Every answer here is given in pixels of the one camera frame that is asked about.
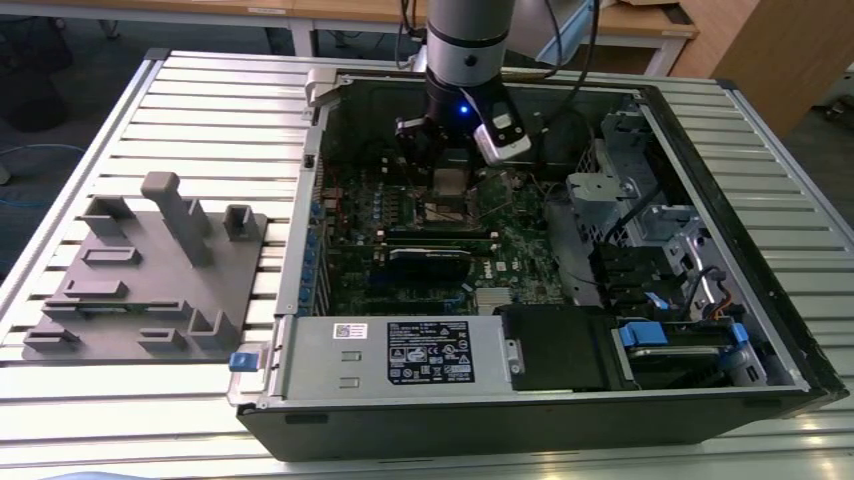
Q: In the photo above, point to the silver CPU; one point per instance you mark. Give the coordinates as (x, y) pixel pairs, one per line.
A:
(449, 181)

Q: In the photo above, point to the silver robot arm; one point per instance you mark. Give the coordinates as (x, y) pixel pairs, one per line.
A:
(467, 35)

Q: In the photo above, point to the CPU socket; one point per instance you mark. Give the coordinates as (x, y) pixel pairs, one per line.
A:
(457, 204)

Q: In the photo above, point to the green motherboard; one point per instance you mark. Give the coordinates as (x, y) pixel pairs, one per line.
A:
(528, 250)

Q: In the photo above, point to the black graphics card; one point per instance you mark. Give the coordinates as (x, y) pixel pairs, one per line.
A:
(427, 267)

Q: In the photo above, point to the silver finned heatsink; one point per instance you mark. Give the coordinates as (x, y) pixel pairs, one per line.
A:
(494, 296)

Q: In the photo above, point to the metal drive cage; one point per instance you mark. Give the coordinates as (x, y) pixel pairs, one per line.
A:
(668, 220)

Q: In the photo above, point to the silver power supply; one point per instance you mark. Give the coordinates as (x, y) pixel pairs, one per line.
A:
(314, 350)

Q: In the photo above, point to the wooden cabinet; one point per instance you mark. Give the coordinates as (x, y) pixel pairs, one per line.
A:
(788, 50)

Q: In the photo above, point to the grey parts rack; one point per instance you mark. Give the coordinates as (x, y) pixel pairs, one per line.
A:
(167, 280)

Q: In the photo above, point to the blue disk carrier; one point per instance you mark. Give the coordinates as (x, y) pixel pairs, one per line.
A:
(641, 334)

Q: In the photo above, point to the blue case latch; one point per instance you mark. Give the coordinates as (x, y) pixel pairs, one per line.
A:
(243, 362)

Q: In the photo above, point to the dark office chair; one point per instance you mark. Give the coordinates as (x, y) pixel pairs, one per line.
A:
(34, 80)

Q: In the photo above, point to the black PC case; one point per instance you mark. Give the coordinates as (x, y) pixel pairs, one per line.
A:
(534, 430)

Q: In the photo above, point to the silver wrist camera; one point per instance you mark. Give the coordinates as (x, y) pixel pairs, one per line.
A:
(503, 135)

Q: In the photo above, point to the silver metal bracket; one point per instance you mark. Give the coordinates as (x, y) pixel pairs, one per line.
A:
(594, 189)

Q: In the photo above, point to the wooden desk white frame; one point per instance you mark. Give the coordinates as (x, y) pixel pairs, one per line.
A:
(167, 15)
(654, 27)

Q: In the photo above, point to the black plastic bracket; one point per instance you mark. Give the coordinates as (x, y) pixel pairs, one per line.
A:
(628, 270)

